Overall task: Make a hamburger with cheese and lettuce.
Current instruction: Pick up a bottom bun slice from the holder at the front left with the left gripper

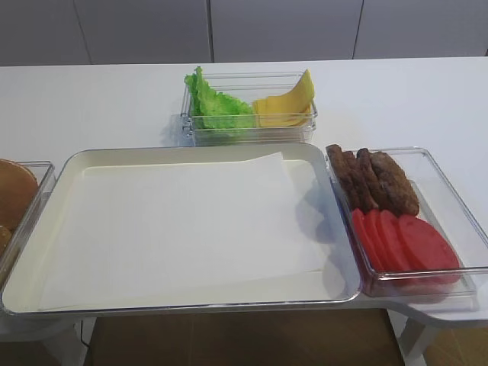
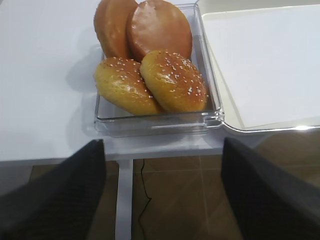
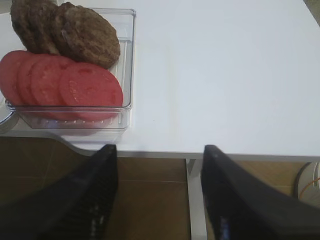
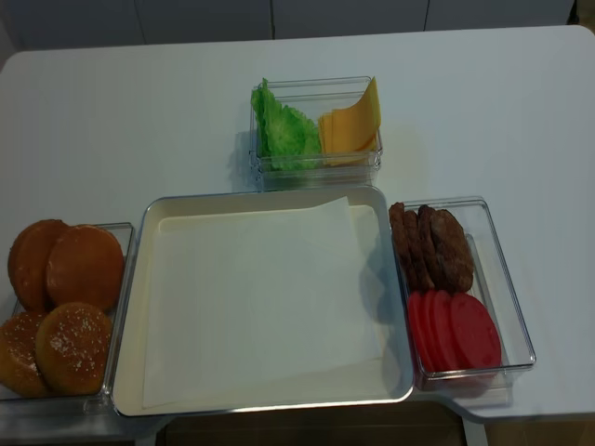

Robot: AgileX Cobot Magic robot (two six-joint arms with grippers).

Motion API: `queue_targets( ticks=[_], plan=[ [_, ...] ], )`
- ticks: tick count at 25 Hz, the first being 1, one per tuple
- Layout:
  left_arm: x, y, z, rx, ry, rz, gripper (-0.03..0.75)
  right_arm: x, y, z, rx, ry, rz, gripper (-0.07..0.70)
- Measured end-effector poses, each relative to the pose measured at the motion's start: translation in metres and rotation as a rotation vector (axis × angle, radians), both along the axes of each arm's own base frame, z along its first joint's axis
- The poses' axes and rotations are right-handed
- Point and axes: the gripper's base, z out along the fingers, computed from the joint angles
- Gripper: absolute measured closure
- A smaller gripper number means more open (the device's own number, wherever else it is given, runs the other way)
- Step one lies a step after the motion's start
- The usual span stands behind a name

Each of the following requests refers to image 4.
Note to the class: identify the left brown meat patty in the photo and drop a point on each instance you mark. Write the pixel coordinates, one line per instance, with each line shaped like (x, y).
(400, 242)

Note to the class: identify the right brown meat patty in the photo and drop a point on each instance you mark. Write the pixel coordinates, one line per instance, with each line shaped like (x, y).
(445, 250)

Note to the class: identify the stacked cheese slices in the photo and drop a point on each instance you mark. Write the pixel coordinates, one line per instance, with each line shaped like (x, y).
(338, 158)

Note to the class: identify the bun half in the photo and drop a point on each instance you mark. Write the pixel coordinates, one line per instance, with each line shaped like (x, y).
(86, 264)
(27, 260)

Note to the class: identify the brown meat patty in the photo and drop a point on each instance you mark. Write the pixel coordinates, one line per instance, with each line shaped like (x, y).
(445, 250)
(424, 281)
(400, 242)

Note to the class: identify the clear lettuce cheese container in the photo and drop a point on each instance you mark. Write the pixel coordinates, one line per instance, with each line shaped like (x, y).
(314, 98)

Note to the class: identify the middle brown meat patty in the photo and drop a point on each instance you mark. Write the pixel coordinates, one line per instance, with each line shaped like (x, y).
(424, 281)

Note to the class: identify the right sesame top bun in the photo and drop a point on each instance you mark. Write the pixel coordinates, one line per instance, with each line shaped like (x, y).
(71, 348)

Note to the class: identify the back red tomato slice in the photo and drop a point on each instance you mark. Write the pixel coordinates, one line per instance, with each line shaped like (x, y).
(413, 307)

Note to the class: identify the clear bun container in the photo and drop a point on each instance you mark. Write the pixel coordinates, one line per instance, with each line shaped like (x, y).
(68, 280)

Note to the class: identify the white paper sheet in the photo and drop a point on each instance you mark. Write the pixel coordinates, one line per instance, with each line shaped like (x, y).
(242, 299)

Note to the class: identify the front red tomato slice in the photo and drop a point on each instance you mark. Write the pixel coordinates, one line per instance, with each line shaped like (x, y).
(475, 335)

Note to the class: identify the upright cheese slice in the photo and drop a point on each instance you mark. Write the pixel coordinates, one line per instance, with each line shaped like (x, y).
(354, 127)

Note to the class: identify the clear patty tomato container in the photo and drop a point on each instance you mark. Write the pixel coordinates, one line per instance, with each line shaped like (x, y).
(493, 287)

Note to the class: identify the green lettuce leaf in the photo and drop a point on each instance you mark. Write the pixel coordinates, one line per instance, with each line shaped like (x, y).
(283, 131)

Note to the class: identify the sesame bun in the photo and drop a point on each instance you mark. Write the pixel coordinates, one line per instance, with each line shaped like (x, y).
(71, 348)
(19, 371)

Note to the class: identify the left sesame top bun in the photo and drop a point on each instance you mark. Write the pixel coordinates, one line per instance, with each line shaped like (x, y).
(19, 371)

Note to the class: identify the white metal tray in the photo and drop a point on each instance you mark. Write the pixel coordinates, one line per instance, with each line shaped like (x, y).
(386, 378)

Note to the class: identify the red tomato slice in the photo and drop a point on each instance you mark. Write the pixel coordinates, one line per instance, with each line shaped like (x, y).
(413, 307)
(475, 335)
(442, 332)
(427, 300)

